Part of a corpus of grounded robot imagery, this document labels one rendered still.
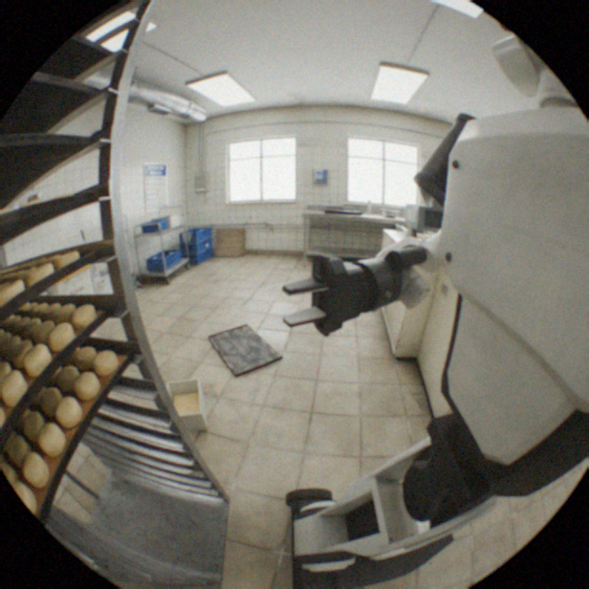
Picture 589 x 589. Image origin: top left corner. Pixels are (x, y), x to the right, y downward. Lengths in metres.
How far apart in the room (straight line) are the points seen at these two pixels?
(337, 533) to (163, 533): 0.78
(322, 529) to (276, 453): 0.89
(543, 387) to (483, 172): 0.14
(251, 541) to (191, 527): 0.27
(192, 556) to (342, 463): 0.88
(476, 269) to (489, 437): 0.12
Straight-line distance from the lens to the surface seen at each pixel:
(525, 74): 0.27
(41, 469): 0.37
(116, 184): 0.41
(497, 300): 0.17
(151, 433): 0.69
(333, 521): 0.55
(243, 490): 1.29
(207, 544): 1.09
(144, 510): 1.22
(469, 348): 0.21
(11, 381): 0.35
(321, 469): 1.32
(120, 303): 0.43
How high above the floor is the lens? 1.19
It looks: 23 degrees down
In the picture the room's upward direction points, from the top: straight up
